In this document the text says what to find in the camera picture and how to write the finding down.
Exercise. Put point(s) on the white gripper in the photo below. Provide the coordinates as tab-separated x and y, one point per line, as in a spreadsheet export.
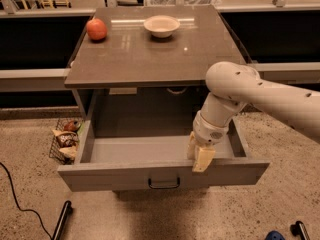
209	132

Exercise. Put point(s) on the grey top drawer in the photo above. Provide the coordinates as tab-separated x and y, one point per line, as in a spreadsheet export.
139	141

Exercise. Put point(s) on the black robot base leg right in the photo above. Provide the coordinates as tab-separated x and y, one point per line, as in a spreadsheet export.
299	229

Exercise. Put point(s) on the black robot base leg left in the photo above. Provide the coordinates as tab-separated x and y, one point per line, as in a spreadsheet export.
61	223

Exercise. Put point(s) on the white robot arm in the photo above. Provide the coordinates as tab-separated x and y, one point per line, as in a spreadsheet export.
231	87

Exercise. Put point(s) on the grey drawer cabinet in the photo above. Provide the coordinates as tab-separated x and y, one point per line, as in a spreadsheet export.
131	59

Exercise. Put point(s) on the blue object on floor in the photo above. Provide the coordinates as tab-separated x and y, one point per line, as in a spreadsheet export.
274	235

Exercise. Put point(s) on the snack bag in basket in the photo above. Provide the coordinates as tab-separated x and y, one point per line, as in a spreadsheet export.
69	152

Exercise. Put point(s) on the red can in basket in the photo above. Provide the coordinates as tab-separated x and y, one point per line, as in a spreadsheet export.
72	126

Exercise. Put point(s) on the white bowl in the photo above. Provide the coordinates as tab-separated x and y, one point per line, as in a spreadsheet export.
161	26

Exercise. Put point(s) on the red apple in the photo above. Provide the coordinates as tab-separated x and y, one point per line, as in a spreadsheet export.
96	29

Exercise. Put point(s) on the black wire basket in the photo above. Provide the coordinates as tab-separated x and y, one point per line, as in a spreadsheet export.
61	139

